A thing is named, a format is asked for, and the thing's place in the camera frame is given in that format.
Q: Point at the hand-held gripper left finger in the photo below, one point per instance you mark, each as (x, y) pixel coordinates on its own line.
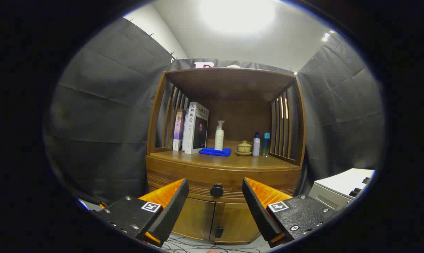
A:
(173, 211)

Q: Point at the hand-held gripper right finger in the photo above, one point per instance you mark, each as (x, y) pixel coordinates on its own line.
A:
(257, 211)

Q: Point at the curved wooden drawer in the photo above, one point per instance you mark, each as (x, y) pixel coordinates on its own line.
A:
(205, 177)

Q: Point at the wooden cabinet door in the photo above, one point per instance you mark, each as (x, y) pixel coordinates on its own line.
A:
(236, 221)
(198, 218)

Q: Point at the wooden countertop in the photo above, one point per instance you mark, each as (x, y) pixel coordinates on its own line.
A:
(240, 161)

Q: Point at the brown wooden cabinet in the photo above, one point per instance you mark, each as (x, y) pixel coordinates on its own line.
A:
(233, 84)

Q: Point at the yellow saucer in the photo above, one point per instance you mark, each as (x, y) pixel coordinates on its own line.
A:
(243, 154)

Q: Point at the white bottle dark blue cap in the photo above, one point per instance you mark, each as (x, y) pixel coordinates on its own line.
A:
(256, 146)

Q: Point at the yellow lidded tea bowl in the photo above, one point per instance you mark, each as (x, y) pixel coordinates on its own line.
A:
(244, 147)

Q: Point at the clear teal bottle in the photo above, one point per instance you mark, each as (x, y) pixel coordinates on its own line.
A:
(266, 144)

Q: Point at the folded blue cloth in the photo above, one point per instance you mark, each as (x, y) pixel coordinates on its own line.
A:
(215, 152)

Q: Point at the thin purple book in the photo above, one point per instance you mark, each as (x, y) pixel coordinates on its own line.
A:
(178, 130)

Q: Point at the white pump bottle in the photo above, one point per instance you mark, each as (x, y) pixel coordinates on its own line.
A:
(219, 138)

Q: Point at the large white portrait book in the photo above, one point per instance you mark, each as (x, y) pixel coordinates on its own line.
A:
(191, 130)

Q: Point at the white grey plastic box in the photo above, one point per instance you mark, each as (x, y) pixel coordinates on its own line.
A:
(342, 182)

